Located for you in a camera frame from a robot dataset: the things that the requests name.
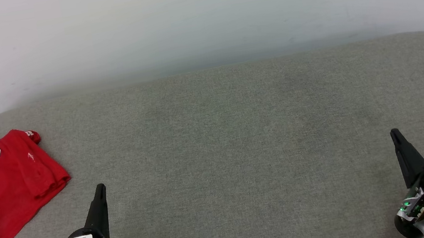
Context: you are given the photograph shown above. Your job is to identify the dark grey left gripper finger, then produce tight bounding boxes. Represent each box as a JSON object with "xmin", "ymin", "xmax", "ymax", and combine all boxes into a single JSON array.
[{"xmin": 79, "ymin": 183, "xmax": 114, "ymax": 238}]

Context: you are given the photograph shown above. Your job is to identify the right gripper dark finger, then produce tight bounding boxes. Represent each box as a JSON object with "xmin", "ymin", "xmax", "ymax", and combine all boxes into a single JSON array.
[{"xmin": 389, "ymin": 124, "xmax": 424, "ymax": 191}]

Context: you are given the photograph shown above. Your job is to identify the red and white jersey shirt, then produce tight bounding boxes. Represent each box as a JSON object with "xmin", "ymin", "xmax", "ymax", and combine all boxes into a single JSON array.
[{"xmin": 0, "ymin": 122, "xmax": 80, "ymax": 238}]

